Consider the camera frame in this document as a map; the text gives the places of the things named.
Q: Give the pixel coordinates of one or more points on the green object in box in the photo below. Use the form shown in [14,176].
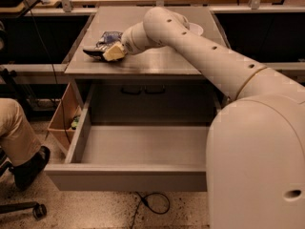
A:
[75,122]

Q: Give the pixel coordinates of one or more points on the cardboard box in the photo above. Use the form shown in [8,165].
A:
[60,126]

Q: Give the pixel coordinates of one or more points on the black office chair base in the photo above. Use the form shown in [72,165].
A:
[39,211]

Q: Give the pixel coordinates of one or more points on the white bowl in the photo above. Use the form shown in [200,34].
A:
[196,29]

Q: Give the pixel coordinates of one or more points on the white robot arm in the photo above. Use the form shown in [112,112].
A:
[255,152]

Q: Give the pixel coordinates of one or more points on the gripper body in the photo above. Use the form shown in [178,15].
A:
[128,44]

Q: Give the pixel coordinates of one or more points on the grey open top drawer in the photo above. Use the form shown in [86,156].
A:
[140,138]

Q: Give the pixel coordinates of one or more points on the blue chip bag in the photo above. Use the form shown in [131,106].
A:
[107,39]

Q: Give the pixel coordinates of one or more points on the black shoe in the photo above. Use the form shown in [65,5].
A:
[25,174]

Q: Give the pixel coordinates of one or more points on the grey cabinet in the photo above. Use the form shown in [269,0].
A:
[133,58]

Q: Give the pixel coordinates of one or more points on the person leg beige trousers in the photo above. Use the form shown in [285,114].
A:
[17,138]

